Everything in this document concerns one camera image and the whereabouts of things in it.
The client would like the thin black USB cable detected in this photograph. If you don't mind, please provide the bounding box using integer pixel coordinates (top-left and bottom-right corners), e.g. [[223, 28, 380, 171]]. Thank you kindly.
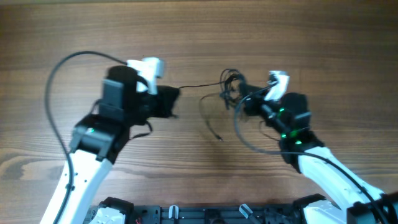
[[177, 80, 228, 142]]

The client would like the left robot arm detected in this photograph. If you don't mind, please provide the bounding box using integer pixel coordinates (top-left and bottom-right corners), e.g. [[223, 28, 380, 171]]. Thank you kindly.
[[41, 65, 180, 223]]

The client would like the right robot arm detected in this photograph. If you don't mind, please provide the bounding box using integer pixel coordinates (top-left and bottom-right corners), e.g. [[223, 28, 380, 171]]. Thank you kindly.
[[235, 83, 397, 223]]

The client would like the right camera cable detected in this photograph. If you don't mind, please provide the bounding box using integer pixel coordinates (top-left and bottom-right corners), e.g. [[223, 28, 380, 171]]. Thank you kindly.
[[233, 80, 389, 224]]

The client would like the camera cable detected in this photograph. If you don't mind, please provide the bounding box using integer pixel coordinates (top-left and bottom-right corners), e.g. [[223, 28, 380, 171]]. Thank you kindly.
[[233, 80, 389, 224], [44, 50, 129, 224]]

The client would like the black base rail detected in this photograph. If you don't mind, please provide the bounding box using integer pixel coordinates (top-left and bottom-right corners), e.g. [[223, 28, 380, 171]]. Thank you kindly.
[[90, 204, 305, 224]]

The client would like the left camera cable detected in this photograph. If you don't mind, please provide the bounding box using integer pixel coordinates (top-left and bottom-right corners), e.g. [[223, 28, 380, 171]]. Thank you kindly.
[[44, 50, 129, 224]]

